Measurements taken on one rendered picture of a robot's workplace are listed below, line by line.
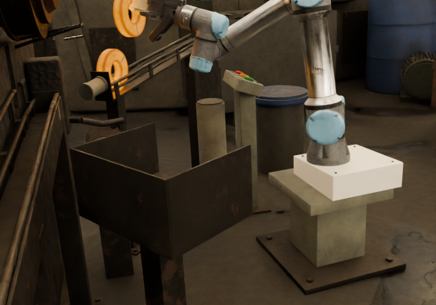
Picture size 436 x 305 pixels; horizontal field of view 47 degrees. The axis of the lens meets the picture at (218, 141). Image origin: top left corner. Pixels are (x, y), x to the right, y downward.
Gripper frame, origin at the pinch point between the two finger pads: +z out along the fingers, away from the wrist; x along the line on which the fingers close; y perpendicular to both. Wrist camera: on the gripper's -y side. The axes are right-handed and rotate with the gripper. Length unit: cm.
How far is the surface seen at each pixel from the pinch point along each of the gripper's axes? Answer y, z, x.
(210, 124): -44, -26, -30
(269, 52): -46, -3, -190
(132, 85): -29.8, -0.3, -8.3
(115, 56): -18.2, 3.4, 0.2
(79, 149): -10, -41, 80
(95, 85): -25.0, 0.8, 14.4
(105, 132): -38.2, -7.7, 18.9
